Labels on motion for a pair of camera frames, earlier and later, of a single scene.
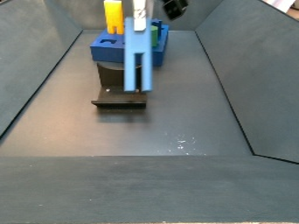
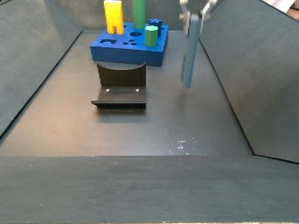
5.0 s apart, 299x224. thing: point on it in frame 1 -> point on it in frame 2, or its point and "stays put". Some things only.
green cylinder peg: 154,30 stays put
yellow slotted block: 116,19 stays put
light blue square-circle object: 138,42 -> 192,49
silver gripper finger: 144,10 -> 185,16
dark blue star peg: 158,23 stays put
